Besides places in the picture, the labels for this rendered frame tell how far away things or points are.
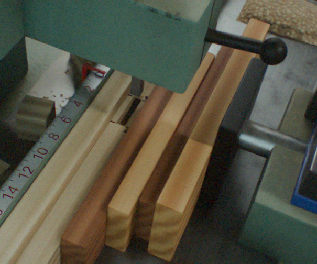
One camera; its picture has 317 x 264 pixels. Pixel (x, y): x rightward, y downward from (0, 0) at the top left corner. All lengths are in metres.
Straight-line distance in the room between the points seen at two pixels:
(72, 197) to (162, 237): 0.07
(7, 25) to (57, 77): 0.29
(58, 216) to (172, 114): 0.13
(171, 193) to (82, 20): 0.14
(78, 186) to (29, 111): 0.21
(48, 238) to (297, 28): 0.39
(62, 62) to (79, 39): 0.31
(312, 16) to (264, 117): 0.17
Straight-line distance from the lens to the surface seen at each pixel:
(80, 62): 0.70
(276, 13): 0.67
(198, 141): 0.43
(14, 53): 0.67
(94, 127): 0.46
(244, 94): 0.44
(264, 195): 0.43
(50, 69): 0.73
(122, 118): 0.49
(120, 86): 0.49
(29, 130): 0.63
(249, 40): 0.41
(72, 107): 0.47
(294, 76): 0.62
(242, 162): 0.52
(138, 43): 0.40
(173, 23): 0.38
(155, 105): 0.48
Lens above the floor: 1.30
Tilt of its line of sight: 49 degrees down
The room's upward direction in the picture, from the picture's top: 9 degrees clockwise
